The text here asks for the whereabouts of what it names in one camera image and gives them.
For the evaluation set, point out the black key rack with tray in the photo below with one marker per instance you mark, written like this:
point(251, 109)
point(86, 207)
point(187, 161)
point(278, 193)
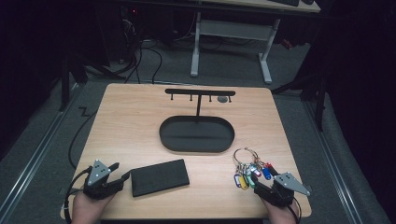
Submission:
point(196, 137)

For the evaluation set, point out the black wallet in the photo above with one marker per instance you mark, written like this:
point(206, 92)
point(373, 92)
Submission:
point(158, 178)

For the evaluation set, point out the grey round table grommet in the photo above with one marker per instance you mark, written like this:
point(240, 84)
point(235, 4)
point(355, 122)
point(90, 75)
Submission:
point(222, 99)

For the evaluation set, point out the person's left hand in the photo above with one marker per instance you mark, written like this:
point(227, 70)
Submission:
point(87, 210)

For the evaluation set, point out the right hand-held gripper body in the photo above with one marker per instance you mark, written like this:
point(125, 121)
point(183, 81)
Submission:
point(286, 183)

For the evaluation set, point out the black metal stand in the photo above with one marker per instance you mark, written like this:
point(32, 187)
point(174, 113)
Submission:
point(65, 84)
point(320, 102)

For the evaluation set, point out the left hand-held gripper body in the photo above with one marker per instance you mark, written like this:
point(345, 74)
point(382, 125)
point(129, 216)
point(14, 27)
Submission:
point(99, 174)

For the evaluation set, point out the grey tape strip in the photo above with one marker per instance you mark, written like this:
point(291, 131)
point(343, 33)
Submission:
point(63, 190)

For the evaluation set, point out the metal floor rail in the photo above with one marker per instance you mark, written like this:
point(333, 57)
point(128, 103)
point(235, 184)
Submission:
point(333, 168)
point(34, 161)

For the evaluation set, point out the white-framed desk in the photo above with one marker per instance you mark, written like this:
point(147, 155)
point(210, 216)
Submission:
point(233, 29)

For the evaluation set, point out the person's right hand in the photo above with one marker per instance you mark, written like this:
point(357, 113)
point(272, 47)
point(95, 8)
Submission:
point(285, 216)

